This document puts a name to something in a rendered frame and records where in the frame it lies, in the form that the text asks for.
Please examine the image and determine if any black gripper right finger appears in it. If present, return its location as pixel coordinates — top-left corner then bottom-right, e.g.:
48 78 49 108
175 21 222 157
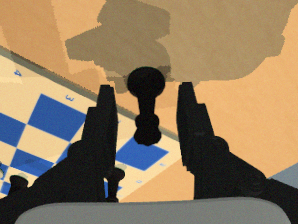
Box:
176 82 298 224

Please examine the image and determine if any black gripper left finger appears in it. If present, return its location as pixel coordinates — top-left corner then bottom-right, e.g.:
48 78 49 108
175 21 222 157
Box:
0 84 118 224

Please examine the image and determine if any blue and cream chessboard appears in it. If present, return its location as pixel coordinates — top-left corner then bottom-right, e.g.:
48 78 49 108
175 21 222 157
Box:
0 48 181 201

